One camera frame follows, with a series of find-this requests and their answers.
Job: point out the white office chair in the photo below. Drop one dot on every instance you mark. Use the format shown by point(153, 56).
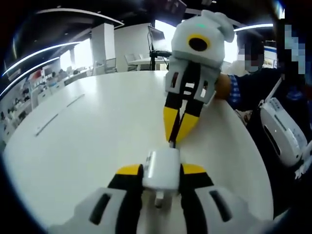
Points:
point(132, 61)
point(111, 65)

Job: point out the person's dark clothed torso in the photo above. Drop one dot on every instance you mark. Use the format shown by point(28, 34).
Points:
point(258, 151)

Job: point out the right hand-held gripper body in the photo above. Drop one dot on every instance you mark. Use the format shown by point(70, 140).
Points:
point(209, 29)

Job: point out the flat white strip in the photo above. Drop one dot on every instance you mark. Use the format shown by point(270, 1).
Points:
point(58, 115)

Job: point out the person's head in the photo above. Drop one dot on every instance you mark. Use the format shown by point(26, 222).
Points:
point(253, 44)

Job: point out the long ceiling light strip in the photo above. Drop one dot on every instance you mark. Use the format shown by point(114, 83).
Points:
point(253, 26)
point(36, 54)

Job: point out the white charger adapter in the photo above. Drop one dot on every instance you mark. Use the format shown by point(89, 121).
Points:
point(162, 170)

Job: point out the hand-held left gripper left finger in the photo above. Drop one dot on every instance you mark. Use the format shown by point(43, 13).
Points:
point(102, 209)

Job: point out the person's right hand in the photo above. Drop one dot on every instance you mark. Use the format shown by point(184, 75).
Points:
point(223, 86)

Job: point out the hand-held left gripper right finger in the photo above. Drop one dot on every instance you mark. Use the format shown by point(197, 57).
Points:
point(219, 209)

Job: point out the monitor on black stand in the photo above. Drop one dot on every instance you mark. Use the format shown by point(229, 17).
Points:
point(157, 36)

